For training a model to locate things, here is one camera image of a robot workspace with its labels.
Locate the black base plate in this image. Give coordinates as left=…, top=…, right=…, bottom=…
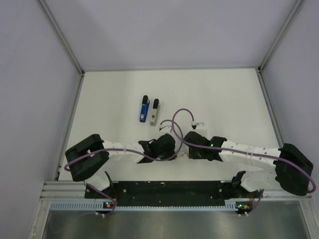
left=84, top=180, right=241, bottom=208

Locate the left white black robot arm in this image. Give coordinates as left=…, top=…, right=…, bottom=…
left=64, top=133, right=176, bottom=198

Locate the grey slotted cable duct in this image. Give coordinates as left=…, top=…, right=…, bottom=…
left=50, top=201, right=238, bottom=212

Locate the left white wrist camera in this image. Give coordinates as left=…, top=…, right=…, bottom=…
left=159, top=125, right=171, bottom=134

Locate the aluminium rail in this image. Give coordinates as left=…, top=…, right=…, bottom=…
left=41, top=181, right=97, bottom=200

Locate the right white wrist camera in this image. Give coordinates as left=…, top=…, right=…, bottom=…
left=191, top=120, right=206, bottom=130

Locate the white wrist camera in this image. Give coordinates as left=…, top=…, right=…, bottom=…
left=191, top=120, right=206, bottom=130
left=159, top=125, right=171, bottom=134

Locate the blue black stapler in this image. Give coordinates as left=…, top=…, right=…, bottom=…
left=139, top=95, right=150, bottom=123

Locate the grey black stapler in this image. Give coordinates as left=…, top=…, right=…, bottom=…
left=150, top=99, right=160, bottom=126

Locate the staple box red logo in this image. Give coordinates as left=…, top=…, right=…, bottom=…
left=176, top=152, right=189, bottom=160

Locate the right aluminium frame post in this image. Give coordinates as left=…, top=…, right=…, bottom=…
left=258, top=0, right=305, bottom=74

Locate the left aluminium frame post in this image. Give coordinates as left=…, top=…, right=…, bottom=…
left=37, top=0, right=84, bottom=76

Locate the aluminium frame post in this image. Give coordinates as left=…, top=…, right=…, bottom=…
left=37, top=0, right=84, bottom=76
left=258, top=0, right=305, bottom=74

